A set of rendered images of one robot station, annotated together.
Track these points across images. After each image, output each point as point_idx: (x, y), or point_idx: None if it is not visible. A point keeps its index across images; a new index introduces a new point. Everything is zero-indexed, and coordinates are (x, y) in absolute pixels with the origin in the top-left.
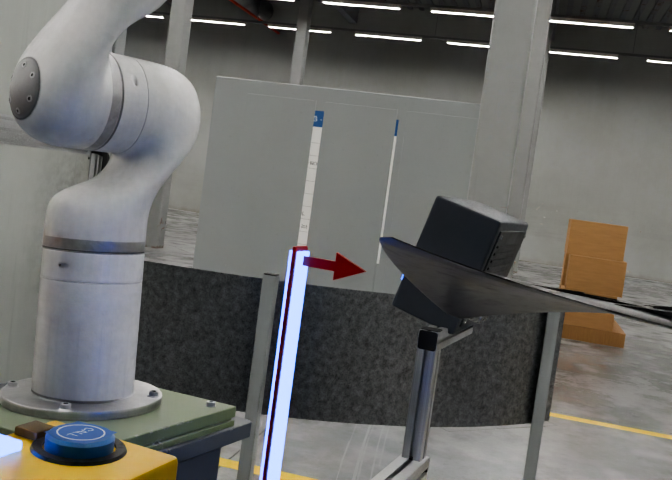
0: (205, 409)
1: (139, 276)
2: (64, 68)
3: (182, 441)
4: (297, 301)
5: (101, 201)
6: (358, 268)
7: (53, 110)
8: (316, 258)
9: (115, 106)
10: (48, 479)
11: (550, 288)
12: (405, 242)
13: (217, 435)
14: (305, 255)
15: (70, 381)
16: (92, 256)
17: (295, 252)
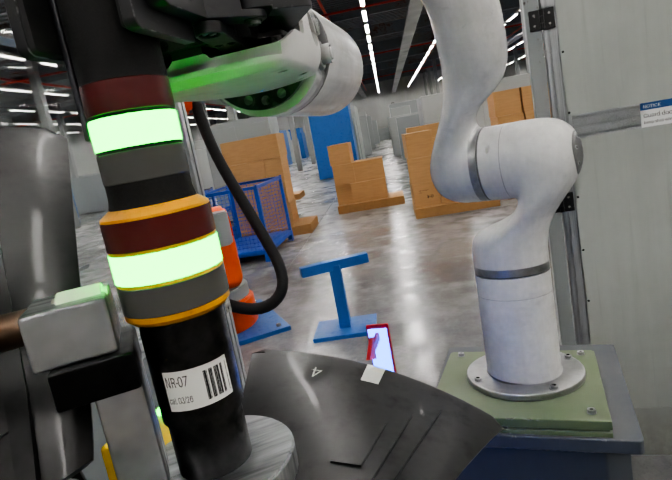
0: (578, 414)
1: (526, 294)
2: (432, 159)
3: (535, 433)
4: (381, 366)
5: (483, 241)
6: (367, 355)
7: (437, 186)
8: (373, 337)
9: (472, 174)
10: (165, 432)
11: (306, 440)
12: (250, 360)
13: (581, 440)
14: (378, 332)
15: (489, 362)
16: (482, 280)
17: (366, 329)
